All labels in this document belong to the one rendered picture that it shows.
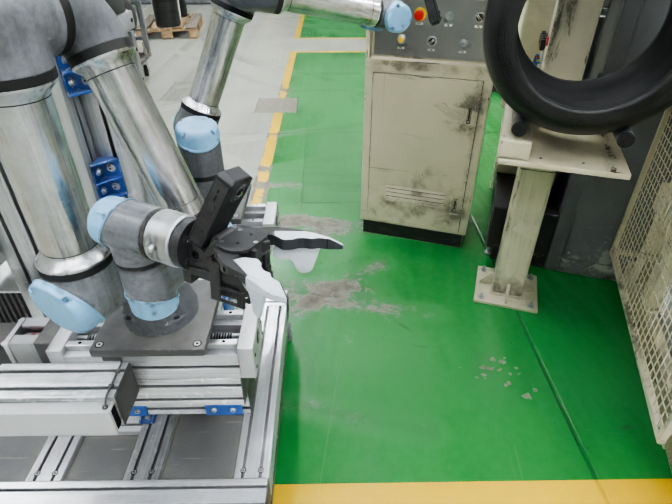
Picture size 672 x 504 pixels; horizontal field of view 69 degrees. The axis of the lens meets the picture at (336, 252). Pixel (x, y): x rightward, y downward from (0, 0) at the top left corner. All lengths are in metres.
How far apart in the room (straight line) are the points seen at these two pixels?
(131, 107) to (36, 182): 0.17
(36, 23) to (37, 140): 0.15
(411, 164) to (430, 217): 0.30
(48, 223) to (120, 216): 0.14
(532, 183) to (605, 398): 0.82
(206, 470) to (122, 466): 0.23
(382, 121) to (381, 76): 0.20
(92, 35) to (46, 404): 0.69
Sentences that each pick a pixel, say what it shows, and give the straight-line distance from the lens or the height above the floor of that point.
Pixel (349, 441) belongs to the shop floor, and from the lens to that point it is 1.70.
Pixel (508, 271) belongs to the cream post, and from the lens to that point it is 2.23.
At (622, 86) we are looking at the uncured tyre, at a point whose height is 0.98.
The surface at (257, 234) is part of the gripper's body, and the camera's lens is 0.64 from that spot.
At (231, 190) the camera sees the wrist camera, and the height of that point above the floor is 1.14.
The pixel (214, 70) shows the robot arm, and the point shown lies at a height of 1.06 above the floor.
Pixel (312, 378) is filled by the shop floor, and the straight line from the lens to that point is 1.86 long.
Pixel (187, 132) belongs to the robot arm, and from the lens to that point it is 1.37.
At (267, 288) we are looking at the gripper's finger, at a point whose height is 1.07.
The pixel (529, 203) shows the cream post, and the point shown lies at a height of 0.48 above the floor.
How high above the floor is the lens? 1.41
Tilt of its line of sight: 35 degrees down
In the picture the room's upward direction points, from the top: straight up
